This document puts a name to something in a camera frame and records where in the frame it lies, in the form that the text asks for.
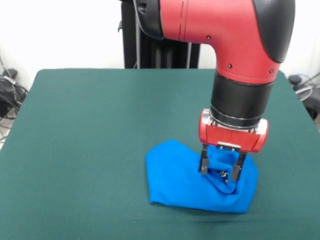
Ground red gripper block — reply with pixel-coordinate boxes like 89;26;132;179
198;108;270;182

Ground blue laundry item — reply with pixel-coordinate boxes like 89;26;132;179
145;139;260;215

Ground black equipment case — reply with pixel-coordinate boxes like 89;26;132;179
303;86;320;121

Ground dark green table cloth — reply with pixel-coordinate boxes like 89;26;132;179
0;68;320;240

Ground grey and blue cables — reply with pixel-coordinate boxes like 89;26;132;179
291;72;320;88

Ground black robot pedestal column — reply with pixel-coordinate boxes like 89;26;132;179
117;0;203;70

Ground black floor cable tangle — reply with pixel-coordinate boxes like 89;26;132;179
0;53;30;145

